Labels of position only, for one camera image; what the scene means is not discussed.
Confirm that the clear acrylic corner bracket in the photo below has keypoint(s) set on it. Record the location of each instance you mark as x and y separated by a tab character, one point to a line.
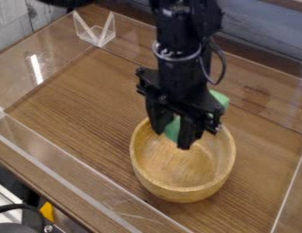
96	35

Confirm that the yellow sticker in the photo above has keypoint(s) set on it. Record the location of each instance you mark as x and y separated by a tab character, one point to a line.
47	211

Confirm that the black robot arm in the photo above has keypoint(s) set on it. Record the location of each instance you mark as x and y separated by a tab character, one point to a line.
186	25

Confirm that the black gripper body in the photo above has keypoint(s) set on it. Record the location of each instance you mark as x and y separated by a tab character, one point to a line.
180	82

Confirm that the brown wooden bowl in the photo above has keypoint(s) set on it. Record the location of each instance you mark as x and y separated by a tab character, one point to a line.
182	176

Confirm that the green rectangular block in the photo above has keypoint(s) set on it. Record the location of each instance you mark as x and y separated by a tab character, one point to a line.
172	128

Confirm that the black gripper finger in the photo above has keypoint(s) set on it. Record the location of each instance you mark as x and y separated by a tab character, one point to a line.
160	114
190	132

